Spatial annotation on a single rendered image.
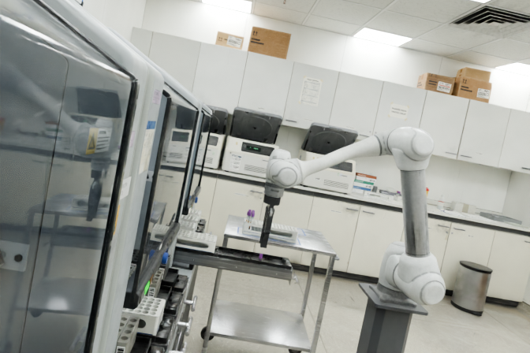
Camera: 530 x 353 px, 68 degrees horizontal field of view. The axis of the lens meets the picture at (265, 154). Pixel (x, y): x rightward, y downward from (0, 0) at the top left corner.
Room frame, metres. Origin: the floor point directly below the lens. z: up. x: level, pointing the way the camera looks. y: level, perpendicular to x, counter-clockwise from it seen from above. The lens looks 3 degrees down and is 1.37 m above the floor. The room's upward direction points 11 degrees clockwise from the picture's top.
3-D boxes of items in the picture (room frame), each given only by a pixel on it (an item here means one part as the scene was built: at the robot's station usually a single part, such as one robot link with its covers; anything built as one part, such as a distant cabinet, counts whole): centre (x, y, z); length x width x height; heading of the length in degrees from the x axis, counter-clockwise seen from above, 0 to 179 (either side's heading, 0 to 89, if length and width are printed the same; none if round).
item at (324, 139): (4.40, -0.69, 1.25); 0.62 x 0.56 x 0.69; 5
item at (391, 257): (1.89, -0.75, 0.87); 0.18 x 0.16 x 0.22; 8
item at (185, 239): (1.71, 0.29, 0.83); 0.30 x 0.10 x 0.06; 95
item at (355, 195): (4.40, -0.74, 0.89); 4.75 x 0.65 x 0.03; 95
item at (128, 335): (0.85, 0.22, 0.85); 0.12 x 0.02 x 0.06; 5
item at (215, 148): (4.28, 0.74, 1.22); 0.62 x 0.56 x 0.64; 3
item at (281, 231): (2.12, -0.11, 0.85); 0.30 x 0.10 x 0.06; 93
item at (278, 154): (1.75, -0.07, 1.23); 0.13 x 0.11 x 0.16; 8
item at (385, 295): (1.92, -0.75, 0.73); 0.22 x 0.18 x 0.06; 5
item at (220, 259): (1.72, 0.11, 0.78); 0.73 x 0.14 x 0.09; 95
